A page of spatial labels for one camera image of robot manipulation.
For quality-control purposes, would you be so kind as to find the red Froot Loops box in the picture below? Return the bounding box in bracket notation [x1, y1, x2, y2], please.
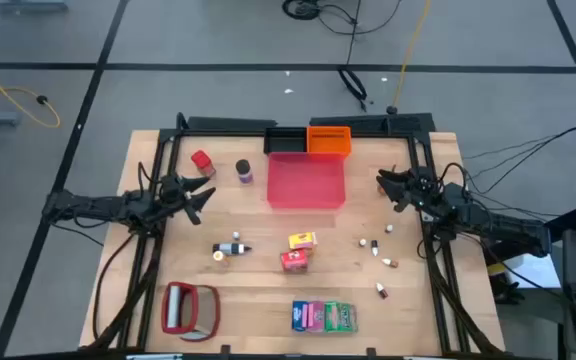
[280, 248, 311, 274]

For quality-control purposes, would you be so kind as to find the yellow floor cable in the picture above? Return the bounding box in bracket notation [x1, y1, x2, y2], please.
[0, 52, 62, 129]

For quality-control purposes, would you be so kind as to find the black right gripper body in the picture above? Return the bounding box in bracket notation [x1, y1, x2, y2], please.
[394, 166, 442, 214]

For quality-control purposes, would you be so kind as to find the black icing tube white collar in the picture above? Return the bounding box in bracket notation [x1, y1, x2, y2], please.
[212, 242, 253, 256]

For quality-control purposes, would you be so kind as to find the black coiled cable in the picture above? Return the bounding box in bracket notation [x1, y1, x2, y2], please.
[281, 0, 404, 37]

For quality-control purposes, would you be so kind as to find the orange plastic bin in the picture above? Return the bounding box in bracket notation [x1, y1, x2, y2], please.
[306, 125, 353, 156]

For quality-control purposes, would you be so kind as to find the black aluminium table frame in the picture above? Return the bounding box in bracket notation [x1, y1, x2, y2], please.
[87, 112, 507, 359]

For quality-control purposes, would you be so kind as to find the green mini cereal box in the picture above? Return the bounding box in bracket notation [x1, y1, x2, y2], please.
[323, 301, 359, 334]

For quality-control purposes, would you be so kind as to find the white paper sheet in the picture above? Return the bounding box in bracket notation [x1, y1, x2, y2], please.
[492, 252, 562, 290]

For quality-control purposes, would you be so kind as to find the yellow hanging cable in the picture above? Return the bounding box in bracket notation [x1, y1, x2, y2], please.
[392, 0, 433, 109]

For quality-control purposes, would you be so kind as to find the yellow mini cereal box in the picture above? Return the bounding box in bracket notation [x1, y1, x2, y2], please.
[287, 231, 318, 252]

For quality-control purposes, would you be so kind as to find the black looped cable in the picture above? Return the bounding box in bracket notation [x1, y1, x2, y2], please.
[336, 0, 370, 113]

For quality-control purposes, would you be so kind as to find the purple-label jar black lid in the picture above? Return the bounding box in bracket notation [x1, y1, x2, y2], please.
[235, 158, 255, 185]

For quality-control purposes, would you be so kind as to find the black rear panel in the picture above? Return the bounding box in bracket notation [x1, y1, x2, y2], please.
[186, 115, 278, 132]
[309, 112, 437, 135]

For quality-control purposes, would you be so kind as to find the blue mini cereal box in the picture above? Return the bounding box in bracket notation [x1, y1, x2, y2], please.
[291, 300, 310, 333]

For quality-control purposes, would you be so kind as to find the black plastic bin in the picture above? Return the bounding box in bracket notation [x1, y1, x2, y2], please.
[263, 127, 309, 155]

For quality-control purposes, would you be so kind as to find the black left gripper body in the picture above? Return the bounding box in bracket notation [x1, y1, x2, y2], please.
[157, 172, 203, 226]

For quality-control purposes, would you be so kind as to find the pink mini cereal box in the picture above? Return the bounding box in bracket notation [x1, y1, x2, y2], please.
[306, 300, 327, 334]

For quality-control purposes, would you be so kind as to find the pink translucent plastic bin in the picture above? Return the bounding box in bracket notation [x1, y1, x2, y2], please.
[266, 152, 347, 210]

